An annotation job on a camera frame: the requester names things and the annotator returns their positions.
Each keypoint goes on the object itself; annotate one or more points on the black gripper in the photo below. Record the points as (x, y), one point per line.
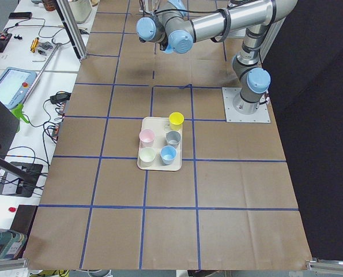
(162, 47)

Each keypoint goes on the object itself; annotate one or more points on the light blue plastic cup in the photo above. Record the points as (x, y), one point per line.
(168, 50)

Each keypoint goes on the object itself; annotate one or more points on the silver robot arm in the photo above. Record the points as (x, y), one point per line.
(168, 27)

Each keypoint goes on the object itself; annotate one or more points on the yellow plastic cup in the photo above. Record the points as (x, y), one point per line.
(176, 120)

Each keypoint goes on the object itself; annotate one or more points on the pink plastic cup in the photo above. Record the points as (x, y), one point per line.
(146, 137)

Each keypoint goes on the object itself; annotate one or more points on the grey plastic cup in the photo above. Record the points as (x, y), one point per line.
(173, 138)

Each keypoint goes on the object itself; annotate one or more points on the pale green plastic cup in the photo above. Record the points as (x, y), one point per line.
(147, 156)

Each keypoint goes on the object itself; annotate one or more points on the cream rectangular tray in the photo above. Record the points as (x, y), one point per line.
(161, 127)

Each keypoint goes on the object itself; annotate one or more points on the black power adapter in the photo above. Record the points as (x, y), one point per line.
(60, 97)

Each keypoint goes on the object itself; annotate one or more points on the yellow screwdriver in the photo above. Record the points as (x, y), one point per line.
(34, 45)

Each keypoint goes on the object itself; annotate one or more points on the blue teach pendant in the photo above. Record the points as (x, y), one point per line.
(14, 85)

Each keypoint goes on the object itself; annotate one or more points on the black monitor stand base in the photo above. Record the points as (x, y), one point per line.
(12, 185)

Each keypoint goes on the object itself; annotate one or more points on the white wire cup rack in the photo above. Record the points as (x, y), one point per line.
(148, 6)

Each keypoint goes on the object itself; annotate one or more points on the aluminium frame post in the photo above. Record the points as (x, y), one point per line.
(70, 25)

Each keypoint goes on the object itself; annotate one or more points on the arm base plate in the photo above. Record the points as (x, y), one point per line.
(239, 111)

